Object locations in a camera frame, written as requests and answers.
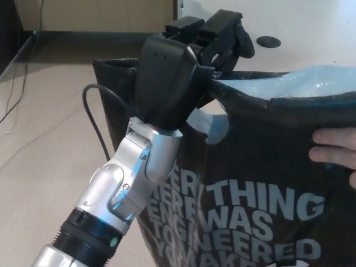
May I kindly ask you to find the person's bare hand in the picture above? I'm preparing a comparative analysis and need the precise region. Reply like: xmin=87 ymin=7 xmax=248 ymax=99
xmin=309 ymin=127 xmax=356 ymax=190

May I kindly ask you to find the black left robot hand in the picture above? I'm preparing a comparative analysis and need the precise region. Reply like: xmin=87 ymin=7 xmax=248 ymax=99
xmin=133 ymin=8 xmax=255 ymax=137

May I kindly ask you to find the black printed plastic bag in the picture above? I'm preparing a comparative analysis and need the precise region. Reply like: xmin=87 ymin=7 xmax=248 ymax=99
xmin=92 ymin=57 xmax=356 ymax=267

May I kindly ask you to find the black round floor cover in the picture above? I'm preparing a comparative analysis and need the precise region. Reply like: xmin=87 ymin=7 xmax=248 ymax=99
xmin=256 ymin=36 xmax=281 ymax=50

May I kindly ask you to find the black robot wrist cable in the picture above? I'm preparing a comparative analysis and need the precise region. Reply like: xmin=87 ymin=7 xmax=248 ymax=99
xmin=82 ymin=83 xmax=140 ymax=157

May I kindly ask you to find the thin grey floor cable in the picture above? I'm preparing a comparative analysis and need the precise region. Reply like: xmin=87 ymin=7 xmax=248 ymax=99
xmin=0 ymin=91 xmax=95 ymax=170

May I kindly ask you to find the thick black hanging cable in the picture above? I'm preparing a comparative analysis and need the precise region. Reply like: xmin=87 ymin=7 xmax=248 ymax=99
xmin=0 ymin=0 xmax=45 ymax=123

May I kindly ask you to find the thin dark hanging cable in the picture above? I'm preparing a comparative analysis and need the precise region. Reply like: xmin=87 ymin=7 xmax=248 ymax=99
xmin=5 ymin=62 xmax=18 ymax=115

